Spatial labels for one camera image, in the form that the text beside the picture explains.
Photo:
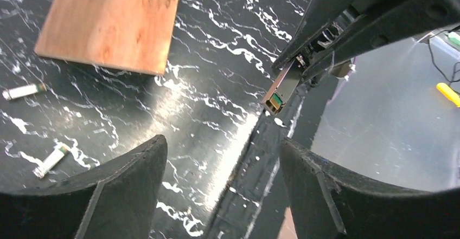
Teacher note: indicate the yellow tool outside table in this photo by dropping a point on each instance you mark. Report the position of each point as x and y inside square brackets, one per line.
[449, 93]

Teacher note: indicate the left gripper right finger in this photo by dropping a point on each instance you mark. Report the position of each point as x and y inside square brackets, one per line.
[328, 200]

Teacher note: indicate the wooden base board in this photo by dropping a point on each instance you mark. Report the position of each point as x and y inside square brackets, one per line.
[132, 35]

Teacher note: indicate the silver sfp module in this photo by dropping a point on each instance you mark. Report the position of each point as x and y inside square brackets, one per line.
[60, 150]
[19, 92]
[284, 85]

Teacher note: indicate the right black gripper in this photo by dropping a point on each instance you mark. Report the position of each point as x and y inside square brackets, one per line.
[333, 31]

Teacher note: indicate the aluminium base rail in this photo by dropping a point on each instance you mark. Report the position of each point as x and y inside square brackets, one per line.
[255, 200]

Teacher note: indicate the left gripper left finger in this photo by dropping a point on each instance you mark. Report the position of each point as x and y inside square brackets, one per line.
[114, 200]

